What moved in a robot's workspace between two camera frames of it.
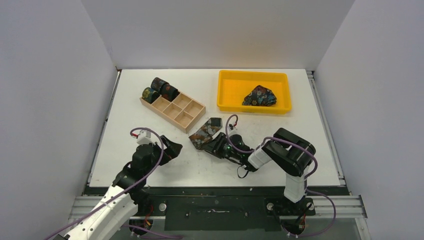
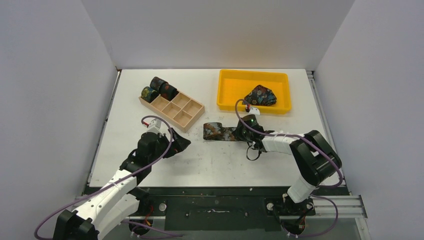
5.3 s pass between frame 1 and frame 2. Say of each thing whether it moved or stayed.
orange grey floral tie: moved
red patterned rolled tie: stayed
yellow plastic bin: stayed
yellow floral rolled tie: stayed
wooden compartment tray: stayed
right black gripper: moved
